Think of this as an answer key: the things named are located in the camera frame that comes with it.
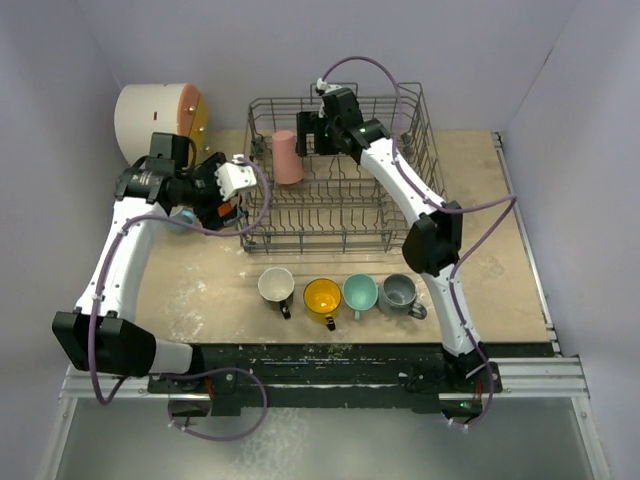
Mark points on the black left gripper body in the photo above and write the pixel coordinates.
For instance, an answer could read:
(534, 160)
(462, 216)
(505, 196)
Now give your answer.
(202, 194)

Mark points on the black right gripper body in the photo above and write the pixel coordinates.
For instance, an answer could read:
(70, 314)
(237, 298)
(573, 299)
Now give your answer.
(326, 143)

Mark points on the light blue ceramic mug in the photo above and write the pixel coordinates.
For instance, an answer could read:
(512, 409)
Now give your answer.
(184, 216)

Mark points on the pink plastic tumbler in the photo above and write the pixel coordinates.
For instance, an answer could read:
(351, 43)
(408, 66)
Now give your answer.
(287, 165)

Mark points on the black ceramic mug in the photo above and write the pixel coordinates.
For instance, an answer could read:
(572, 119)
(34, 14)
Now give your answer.
(276, 286)

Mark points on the yellow ceramic mug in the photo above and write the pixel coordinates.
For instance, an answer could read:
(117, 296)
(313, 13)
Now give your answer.
(322, 299)

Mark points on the sage green ceramic mug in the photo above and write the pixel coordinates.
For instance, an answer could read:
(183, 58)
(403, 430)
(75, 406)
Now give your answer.
(360, 292)

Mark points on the grey blue round mug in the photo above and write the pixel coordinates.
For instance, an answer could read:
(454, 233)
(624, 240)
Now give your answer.
(397, 296)

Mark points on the orange ceramic mug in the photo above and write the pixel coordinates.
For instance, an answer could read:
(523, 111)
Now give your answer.
(225, 209)

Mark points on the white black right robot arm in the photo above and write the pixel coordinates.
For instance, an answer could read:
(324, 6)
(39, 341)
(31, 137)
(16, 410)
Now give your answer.
(431, 247)

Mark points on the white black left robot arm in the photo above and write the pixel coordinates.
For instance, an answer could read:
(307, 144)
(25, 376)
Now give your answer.
(100, 334)

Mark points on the white round drawer cabinet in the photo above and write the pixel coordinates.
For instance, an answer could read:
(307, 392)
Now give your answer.
(142, 109)

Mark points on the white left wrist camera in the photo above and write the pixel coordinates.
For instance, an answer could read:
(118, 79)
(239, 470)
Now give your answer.
(235, 177)

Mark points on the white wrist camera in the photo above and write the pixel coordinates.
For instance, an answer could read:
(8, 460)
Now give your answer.
(235, 177)
(323, 87)

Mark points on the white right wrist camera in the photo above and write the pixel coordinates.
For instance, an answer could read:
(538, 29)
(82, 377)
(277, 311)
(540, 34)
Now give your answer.
(323, 87)

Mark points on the grey wire dish rack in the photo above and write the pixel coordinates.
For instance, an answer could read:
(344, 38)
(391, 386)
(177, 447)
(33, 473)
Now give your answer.
(338, 206)

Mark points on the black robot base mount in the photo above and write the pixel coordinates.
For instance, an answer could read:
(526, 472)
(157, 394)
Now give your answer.
(227, 378)

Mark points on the aluminium frame rail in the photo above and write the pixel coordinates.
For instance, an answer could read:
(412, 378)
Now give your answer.
(557, 377)

